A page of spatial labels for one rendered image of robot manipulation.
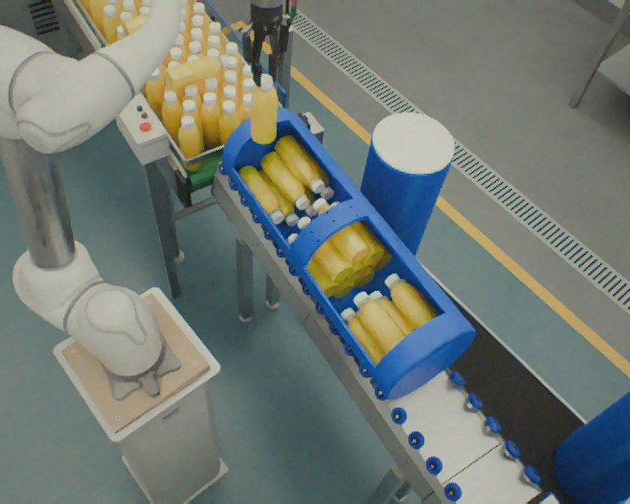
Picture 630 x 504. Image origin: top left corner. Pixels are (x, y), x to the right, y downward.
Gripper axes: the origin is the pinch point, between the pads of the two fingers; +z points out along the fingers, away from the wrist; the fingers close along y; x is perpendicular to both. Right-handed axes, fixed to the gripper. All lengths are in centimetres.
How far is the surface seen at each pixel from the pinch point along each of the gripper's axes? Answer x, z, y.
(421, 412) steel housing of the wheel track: -81, 57, 3
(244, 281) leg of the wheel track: 9, 112, -2
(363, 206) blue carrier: -32.0, 27.2, 13.0
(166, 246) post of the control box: 37, 108, -22
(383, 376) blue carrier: -73, 37, -8
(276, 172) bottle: -1.2, 39.4, 4.3
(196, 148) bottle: 27, 48, -9
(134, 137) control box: 31, 39, -27
